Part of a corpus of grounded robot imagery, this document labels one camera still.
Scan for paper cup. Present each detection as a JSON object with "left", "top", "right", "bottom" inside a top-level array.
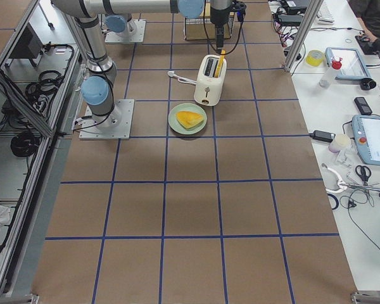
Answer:
[{"left": 328, "top": 134, "right": 351, "bottom": 153}]

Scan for black scissors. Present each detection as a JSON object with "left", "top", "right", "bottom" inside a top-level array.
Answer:
[{"left": 355, "top": 165, "right": 372, "bottom": 186}]

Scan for wire basket with checked liner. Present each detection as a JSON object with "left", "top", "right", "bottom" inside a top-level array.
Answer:
[{"left": 184, "top": 13, "right": 234, "bottom": 41}]

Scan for coiled black cables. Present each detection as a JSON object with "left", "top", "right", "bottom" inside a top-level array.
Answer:
[{"left": 9, "top": 69, "right": 64, "bottom": 159}]

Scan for bread slice in toaster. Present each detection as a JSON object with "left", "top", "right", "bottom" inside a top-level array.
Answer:
[{"left": 214, "top": 49, "right": 225, "bottom": 78}]

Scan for near teach pendant tablet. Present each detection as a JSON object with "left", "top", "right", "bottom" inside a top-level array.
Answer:
[{"left": 352, "top": 115, "right": 380, "bottom": 166}]

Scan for white two-slot toaster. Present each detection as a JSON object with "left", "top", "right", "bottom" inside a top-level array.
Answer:
[{"left": 194, "top": 54, "right": 227, "bottom": 106}]

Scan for toast piece on plate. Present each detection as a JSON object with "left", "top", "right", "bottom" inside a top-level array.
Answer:
[{"left": 175, "top": 111, "right": 204, "bottom": 129}]

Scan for black phone handset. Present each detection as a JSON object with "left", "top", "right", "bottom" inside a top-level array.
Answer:
[{"left": 354, "top": 97, "right": 372, "bottom": 116}]

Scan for yellow tape roll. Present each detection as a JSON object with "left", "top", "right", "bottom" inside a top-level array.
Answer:
[{"left": 305, "top": 49, "right": 324, "bottom": 67}]

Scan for white toaster power cable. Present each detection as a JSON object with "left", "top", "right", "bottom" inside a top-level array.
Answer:
[{"left": 167, "top": 70, "right": 198, "bottom": 86}]

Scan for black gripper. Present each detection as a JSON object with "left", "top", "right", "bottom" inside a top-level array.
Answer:
[{"left": 210, "top": 0, "right": 231, "bottom": 49}]

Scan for clear bottle with red cap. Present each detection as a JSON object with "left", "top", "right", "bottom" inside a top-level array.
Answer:
[{"left": 319, "top": 56, "right": 343, "bottom": 88}]

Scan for teach pendant tablet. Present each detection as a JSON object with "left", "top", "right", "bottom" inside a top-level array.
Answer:
[
  {"left": 325, "top": 47, "right": 371, "bottom": 80},
  {"left": 352, "top": 115, "right": 380, "bottom": 166}
]

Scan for light green plate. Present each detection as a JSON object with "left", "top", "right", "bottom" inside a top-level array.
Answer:
[{"left": 168, "top": 103, "right": 207, "bottom": 135}]

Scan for far teach pendant tablet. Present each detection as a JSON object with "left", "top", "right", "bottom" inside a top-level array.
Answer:
[{"left": 325, "top": 47, "right": 371, "bottom": 80}]

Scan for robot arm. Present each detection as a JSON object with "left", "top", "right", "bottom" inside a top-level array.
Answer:
[
  {"left": 105, "top": 13, "right": 137, "bottom": 37},
  {"left": 53, "top": 0, "right": 206, "bottom": 130}
]

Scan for aluminium frame post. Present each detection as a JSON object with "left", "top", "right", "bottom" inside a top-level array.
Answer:
[{"left": 284, "top": 0, "right": 323, "bottom": 72}]

